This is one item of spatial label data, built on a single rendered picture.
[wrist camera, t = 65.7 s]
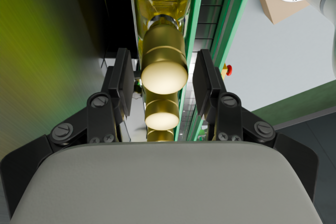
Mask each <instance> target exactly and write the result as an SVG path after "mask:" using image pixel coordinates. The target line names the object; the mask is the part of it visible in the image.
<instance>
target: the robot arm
mask: <svg viewBox="0 0 336 224"><path fill-rule="evenodd" d="M282 1H285V2H290V3H293V2H299V1H303V0H282ZM305 1H307V2H308V3H309V4H310V5H312V6H313V7H314V8H315V9H316V10H317V11H319V12H320V13H321V14H322V15H323V16H325V17H326V18H327V19H328V20H329V21H330V22H332V24H333V25H334V36H333V44H332V55H331V63H332V70H333V74H334V76H335V78H336V0H305ZM134 82H135V77H134V71H133V65H132V59H131V52H130V50H127V48H118V51H117V55H116V59H115V63H114V66H108V68H107V71H106V74H105V78H104V81H103V85H102V88H101V91H100V92H96V93H94V94H92V95H91V96H90V97H89V98H88V99H87V103H86V107H85V108H83V109H81V110H80V111H78V112H77V113H75V114H73V115H72V116H70V117H69V118H67V119H65V120H64V121H62V122H61V123H59V124H57V125H56V126H55V127H54V128H53V129H52V130H51V132H50V134H48V135H46V134H44V135H42V136H40V137H38V138H36V139H35V140H33V141H31V142H29V143H27V144H25V145H23V146H21V147H19V148H17V149H16V150H14V151H12V152H10V153H9V154H7V155H6V156H5V157H4V158H3V159H2V160H1V162H0V177H1V181H2V186H3V191H4V196H5V200H6V205H7V210H8V215H9V219H10V223H9V224H323V223H322V221H321V219H320V217H319V215H318V213H317V211H316V209H315V207H314V201H315V193H316V186H317V179H318V171H319V164H320V159H319V156H318V154H317V153H316V152H315V151H314V150H313V149H311V148H310V147H308V146H306V145H305V144H303V143H301V142H299V141H297V140H295V139H293V138H291V137H289V136H287V135H285V134H283V133H282V132H280V131H278V132H276V131H275V130H274V128H273V127H272V126H271V124H269V123H268V122H266V121H265V120H263V119H262V118H260V117H258V116H257V115H255V114H254V113H252V112H250V111H249V110H247V109H245V108H244V107H242V102H241V99H240V98H239V97H238V96H237V95H236V94H234V93H232V92H227V90H226V87H225V84H224V81H223V78H222V75H221V72H220V69H219V67H218V66H214V63H213V60H212V57H211V54H210V51H209V49H200V51H197V56H196V60H195V65H194V70H193V75H192V85H193V90H194V96H195V102H196V107H197V113H198V116H200V117H201V120H205V121H206V122H208V124H207V134H206V141H141V142H123V138H122V132H121V125H120V124H121V123H122V122H123V121H126V120H127V117H129V116H130V112H131V104H132V97H133V89H134Z"/></svg>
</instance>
